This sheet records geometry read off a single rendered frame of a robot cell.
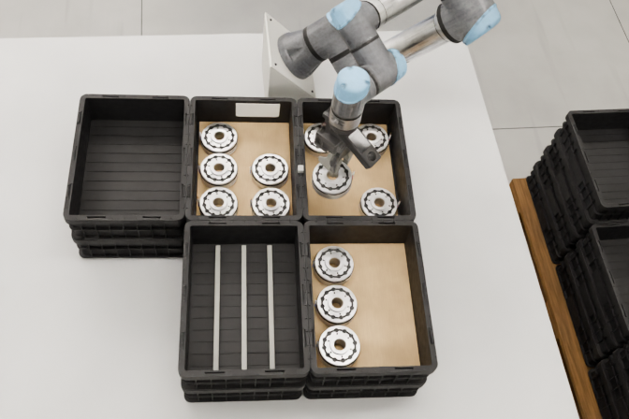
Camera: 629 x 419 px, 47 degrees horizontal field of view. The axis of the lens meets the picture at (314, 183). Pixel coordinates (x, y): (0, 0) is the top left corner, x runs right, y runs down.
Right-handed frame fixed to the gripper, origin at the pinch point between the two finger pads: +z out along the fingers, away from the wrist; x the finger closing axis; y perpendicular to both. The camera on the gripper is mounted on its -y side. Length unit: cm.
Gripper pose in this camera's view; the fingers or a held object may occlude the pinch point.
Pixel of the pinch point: (341, 169)
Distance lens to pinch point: 187.7
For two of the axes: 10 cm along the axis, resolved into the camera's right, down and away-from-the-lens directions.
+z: -1.0, 5.2, 8.5
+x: -6.2, 6.3, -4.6
